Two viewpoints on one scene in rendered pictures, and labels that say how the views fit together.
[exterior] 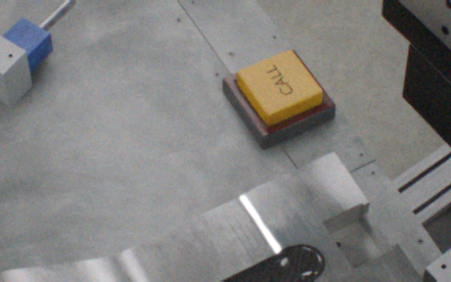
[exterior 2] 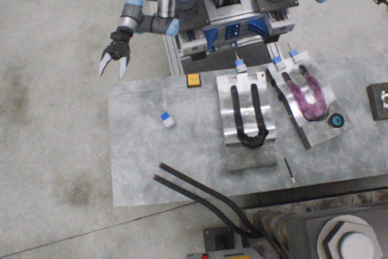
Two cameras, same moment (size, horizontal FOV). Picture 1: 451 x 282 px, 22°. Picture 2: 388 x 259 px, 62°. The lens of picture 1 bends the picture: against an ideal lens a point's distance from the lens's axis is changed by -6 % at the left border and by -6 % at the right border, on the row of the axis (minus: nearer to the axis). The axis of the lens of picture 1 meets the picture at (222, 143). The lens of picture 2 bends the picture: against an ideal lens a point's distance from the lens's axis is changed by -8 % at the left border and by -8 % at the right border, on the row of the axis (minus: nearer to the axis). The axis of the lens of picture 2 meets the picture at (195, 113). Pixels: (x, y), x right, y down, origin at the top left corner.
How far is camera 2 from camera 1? 1.14 m
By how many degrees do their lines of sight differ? 31
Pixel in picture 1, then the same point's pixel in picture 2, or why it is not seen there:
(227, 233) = (224, 96)
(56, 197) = (197, 121)
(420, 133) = (150, 60)
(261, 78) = (191, 81)
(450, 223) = (184, 63)
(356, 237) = (230, 79)
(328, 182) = (221, 79)
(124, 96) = (181, 104)
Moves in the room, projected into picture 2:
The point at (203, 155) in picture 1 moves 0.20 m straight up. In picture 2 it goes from (198, 96) to (196, 84)
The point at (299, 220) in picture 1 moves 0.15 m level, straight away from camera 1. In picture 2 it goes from (226, 85) to (201, 74)
